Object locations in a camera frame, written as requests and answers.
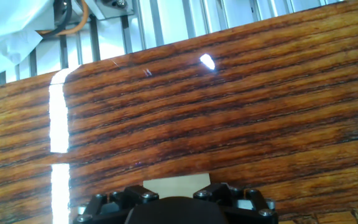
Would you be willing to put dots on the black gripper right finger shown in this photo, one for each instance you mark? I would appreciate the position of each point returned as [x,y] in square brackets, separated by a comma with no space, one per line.
[216,191]

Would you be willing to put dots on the light wooden block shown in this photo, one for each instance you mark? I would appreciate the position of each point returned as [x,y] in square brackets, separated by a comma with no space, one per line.
[176,185]

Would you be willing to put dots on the metal frame bracket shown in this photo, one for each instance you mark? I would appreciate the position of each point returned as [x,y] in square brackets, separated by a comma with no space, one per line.
[110,11]

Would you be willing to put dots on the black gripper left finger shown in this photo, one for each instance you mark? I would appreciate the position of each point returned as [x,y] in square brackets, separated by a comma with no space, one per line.
[135,196]

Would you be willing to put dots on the white plastic sheet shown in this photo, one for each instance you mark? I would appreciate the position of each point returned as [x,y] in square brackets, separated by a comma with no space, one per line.
[5,31]

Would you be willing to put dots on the wood grain board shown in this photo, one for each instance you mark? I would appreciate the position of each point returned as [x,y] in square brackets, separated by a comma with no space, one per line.
[197,118]

